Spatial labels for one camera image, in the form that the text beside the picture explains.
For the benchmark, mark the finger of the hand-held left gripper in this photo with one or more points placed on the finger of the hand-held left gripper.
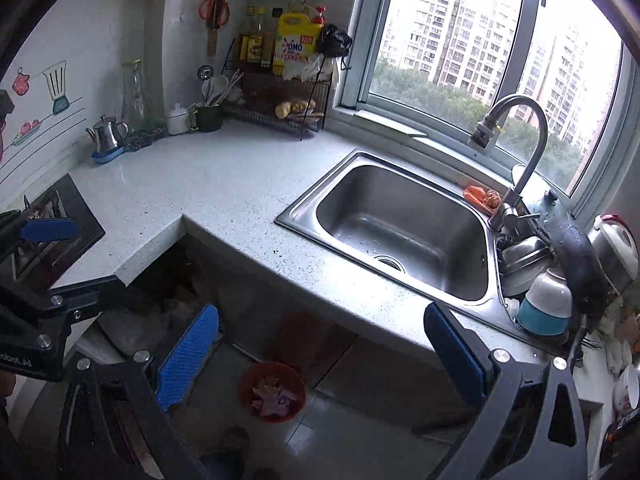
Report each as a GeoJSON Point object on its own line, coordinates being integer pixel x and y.
{"type": "Point", "coordinates": [75, 297]}
{"type": "Point", "coordinates": [50, 230]}

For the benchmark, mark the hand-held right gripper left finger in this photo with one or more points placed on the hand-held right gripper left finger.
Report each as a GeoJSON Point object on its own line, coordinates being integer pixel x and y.
{"type": "Point", "coordinates": [187, 360]}

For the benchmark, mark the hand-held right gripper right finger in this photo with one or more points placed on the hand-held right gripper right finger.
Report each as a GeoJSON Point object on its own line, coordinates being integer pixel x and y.
{"type": "Point", "coordinates": [457, 355]}

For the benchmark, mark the red trash bin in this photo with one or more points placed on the red trash bin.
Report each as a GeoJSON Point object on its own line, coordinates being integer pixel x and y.
{"type": "Point", "coordinates": [248, 390]}

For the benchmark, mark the grey plastic bag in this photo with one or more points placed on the grey plastic bag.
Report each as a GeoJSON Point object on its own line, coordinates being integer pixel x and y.
{"type": "Point", "coordinates": [135, 327]}

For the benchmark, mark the blue saucer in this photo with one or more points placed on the blue saucer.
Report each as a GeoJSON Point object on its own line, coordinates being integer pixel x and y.
{"type": "Point", "coordinates": [107, 158]}

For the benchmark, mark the teal white bowl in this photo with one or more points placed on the teal white bowl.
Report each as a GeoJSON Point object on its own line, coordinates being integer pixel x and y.
{"type": "Point", "coordinates": [542, 310]}

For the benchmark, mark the steel teapot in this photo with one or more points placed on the steel teapot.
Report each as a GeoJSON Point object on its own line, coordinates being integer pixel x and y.
{"type": "Point", "coordinates": [107, 135]}

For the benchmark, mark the person's blue clothing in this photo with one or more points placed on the person's blue clothing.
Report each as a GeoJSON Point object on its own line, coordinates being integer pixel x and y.
{"type": "Point", "coordinates": [220, 467]}

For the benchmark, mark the steel bowl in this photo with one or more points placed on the steel bowl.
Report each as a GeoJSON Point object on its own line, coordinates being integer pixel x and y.
{"type": "Point", "coordinates": [525, 260]}

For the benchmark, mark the steel wool scrubber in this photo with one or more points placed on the steel wool scrubber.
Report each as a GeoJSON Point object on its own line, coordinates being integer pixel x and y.
{"type": "Point", "coordinates": [145, 137]}

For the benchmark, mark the steel sink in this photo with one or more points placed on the steel sink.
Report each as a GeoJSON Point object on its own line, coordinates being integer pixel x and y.
{"type": "Point", "coordinates": [400, 220]}

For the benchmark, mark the dark cloth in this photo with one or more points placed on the dark cloth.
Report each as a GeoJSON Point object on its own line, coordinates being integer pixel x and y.
{"type": "Point", "coordinates": [580, 260]}

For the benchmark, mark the glass carafe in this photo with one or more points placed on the glass carafe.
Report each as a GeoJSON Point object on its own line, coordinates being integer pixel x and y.
{"type": "Point", "coordinates": [135, 100]}

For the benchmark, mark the orange cloth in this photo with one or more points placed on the orange cloth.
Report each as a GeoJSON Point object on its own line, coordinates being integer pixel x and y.
{"type": "Point", "coordinates": [480, 196]}

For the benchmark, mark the white lidded jar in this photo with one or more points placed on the white lidded jar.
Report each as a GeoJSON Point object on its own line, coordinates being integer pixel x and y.
{"type": "Point", "coordinates": [177, 121]}

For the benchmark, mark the white patterned bowl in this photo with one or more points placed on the white patterned bowl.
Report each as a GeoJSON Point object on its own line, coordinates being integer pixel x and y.
{"type": "Point", "coordinates": [627, 390]}

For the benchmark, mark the steel rice cooker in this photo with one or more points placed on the steel rice cooker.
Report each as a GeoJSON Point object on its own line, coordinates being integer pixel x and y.
{"type": "Point", "coordinates": [615, 255]}

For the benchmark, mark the dark green mug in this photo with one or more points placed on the dark green mug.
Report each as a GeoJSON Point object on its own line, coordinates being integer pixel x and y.
{"type": "Point", "coordinates": [209, 119]}

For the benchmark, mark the steel skimmer ladle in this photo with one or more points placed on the steel skimmer ladle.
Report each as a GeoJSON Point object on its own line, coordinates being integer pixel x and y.
{"type": "Point", "coordinates": [205, 72]}

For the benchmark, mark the white spoon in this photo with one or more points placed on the white spoon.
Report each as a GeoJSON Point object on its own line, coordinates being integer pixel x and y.
{"type": "Point", "coordinates": [217, 85]}

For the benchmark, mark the steel faucet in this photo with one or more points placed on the steel faucet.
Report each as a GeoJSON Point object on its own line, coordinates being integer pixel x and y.
{"type": "Point", "coordinates": [537, 140]}

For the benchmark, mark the bundle of steel chopsticks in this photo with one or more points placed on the bundle of steel chopsticks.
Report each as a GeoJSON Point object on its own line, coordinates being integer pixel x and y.
{"type": "Point", "coordinates": [231, 89]}

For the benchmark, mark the dried red chili bag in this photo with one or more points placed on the dried red chili bag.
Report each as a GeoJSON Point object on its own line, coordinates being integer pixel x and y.
{"type": "Point", "coordinates": [260, 97]}

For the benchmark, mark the dark glass bottle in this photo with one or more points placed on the dark glass bottle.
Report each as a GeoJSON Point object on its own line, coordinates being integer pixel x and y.
{"type": "Point", "coordinates": [243, 42]}

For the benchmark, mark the yellow label sauce bottle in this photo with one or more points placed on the yellow label sauce bottle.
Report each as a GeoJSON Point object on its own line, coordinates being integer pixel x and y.
{"type": "Point", "coordinates": [259, 45]}

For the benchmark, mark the clear plastic bag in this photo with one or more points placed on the clear plastic bag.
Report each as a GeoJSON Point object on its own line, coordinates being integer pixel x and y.
{"type": "Point", "coordinates": [310, 67]}

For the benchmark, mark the yellow detergent jug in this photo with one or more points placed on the yellow detergent jug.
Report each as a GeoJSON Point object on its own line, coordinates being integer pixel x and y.
{"type": "Point", "coordinates": [297, 40]}

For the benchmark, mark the window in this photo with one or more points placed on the window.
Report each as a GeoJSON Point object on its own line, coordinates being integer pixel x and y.
{"type": "Point", "coordinates": [450, 35]}

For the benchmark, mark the black plastic bag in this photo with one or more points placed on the black plastic bag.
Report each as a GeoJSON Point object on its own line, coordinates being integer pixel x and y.
{"type": "Point", "coordinates": [332, 40]}

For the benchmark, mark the wall sticker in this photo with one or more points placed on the wall sticker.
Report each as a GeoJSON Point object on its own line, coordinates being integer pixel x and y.
{"type": "Point", "coordinates": [57, 85]}

